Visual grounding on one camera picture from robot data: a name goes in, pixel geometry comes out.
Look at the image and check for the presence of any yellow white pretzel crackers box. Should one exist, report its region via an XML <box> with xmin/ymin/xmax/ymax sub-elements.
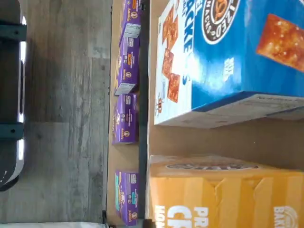
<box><xmin>144</xmin><ymin>154</ymin><xmax>304</xmax><ymax>228</ymax></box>

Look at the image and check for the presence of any blue white pretzel crackers box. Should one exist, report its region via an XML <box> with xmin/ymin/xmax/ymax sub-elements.
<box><xmin>153</xmin><ymin>0</ymin><xmax>304</xmax><ymax>129</ymax></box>

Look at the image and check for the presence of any purple teal macaroni box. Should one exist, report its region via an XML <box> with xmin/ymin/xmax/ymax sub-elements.
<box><xmin>115</xmin><ymin>170</ymin><xmax>139</xmax><ymax>227</ymax></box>

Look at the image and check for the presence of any dark robot base platform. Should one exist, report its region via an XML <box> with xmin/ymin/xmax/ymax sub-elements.
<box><xmin>0</xmin><ymin>0</ymin><xmax>28</xmax><ymax>192</ymax></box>

